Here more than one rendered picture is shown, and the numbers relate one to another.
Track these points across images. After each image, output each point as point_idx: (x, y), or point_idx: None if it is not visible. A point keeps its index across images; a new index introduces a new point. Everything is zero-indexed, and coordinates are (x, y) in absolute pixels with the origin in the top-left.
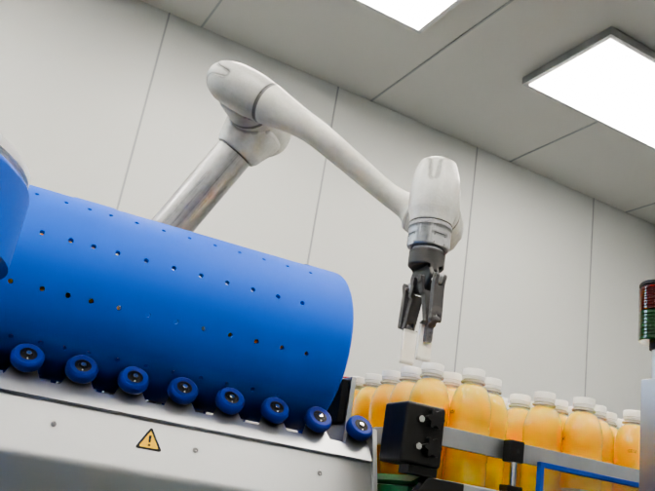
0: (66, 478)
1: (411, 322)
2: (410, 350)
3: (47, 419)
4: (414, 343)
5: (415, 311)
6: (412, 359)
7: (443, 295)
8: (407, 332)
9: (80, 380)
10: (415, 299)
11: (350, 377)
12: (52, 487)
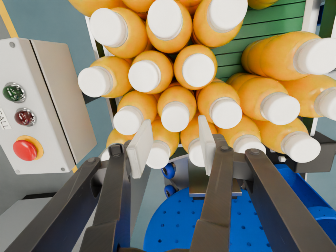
0: None
1: (127, 176)
2: (147, 137)
3: None
4: (142, 138)
5: (125, 199)
6: (149, 124)
7: (311, 218)
8: (141, 166)
9: None
10: (126, 246)
11: (238, 196)
12: None
